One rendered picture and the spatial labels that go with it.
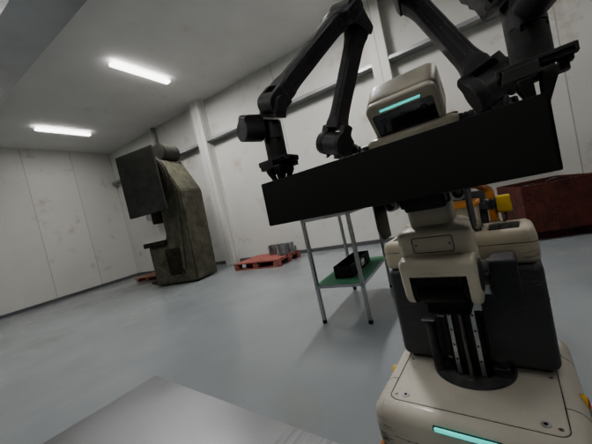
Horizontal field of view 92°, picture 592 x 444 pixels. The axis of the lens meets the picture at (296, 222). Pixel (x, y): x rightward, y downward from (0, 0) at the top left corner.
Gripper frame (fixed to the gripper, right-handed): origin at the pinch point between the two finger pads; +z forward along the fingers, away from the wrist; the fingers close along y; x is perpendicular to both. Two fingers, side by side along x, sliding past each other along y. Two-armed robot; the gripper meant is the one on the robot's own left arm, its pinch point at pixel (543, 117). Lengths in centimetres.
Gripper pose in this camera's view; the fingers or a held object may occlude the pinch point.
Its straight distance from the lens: 64.8
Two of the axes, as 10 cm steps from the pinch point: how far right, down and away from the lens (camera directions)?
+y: 7.8, -1.6, -6.1
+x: 5.9, -1.5, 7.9
